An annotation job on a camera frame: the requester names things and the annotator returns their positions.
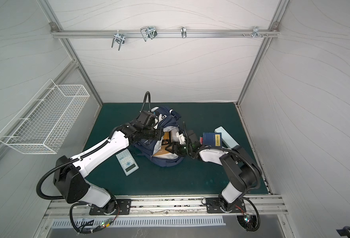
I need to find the blue book yellow label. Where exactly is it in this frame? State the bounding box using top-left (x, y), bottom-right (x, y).
top-left (202, 132), bottom-right (222, 147)

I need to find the navy blue backpack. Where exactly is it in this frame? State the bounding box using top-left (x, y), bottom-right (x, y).
top-left (133, 106), bottom-right (185, 167)

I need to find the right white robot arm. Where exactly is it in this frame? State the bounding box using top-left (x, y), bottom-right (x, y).
top-left (162, 127), bottom-right (262, 206)

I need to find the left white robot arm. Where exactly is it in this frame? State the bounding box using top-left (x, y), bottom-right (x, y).
top-left (36, 111), bottom-right (165, 214)

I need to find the light green pencil case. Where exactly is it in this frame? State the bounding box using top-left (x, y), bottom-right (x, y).
top-left (215, 127), bottom-right (239, 148)

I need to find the light green calculator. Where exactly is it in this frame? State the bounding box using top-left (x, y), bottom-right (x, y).
top-left (116, 149), bottom-right (139, 176)

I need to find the metal double hook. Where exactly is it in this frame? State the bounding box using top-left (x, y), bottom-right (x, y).
top-left (140, 26), bottom-right (158, 42)

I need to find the small metal hook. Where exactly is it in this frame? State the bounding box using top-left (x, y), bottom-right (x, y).
top-left (180, 26), bottom-right (187, 39)

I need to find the aluminium cross bar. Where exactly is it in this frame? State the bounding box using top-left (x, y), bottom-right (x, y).
top-left (51, 28), bottom-right (280, 39)

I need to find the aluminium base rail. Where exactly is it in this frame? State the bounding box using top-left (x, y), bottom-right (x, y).
top-left (44, 194), bottom-right (288, 219)

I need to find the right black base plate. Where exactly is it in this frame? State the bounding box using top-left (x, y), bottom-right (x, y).
top-left (201, 197), bottom-right (246, 214)

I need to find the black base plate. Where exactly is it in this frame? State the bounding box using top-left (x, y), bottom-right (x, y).
top-left (89, 199), bottom-right (132, 216)
top-left (201, 197), bottom-right (246, 214)

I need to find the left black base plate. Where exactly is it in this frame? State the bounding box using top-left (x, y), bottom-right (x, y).
top-left (89, 199), bottom-right (132, 216)

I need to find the right black cable coil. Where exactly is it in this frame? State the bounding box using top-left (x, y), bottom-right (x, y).
top-left (236, 197), bottom-right (261, 232)

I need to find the white wire basket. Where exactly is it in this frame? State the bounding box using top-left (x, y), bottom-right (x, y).
top-left (0, 79), bottom-right (90, 154)

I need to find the white slotted cable duct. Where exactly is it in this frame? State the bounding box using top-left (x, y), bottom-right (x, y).
top-left (51, 216), bottom-right (226, 229)

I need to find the left black cable bundle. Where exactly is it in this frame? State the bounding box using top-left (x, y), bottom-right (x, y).
top-left (69, 202), bottom-right (120, 235)

